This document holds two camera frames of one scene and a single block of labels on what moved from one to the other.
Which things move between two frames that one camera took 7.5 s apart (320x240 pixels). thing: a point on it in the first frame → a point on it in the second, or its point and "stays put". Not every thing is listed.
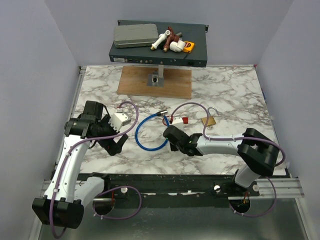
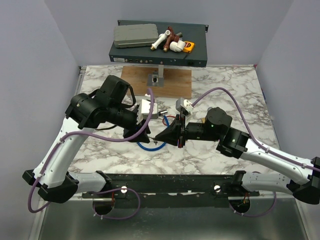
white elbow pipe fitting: x=177 y=47 stays put
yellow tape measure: x=188 y=47 stays put
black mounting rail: x=172 y=190 stays put
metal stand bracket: x=156 y=79 stays put
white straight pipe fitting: x=161 y=38 stays put
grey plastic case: x=135 y=35 stays put
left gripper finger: x=112 y=150 → x=142 y=138
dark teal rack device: x=194 y=33 stays put
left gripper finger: x=119 y=145 → x=143 y=136
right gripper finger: x=173 y=147 → x=170 y=135
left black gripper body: x=107 y=131 → x=129 y=130
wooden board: x=177 y=82 stays put
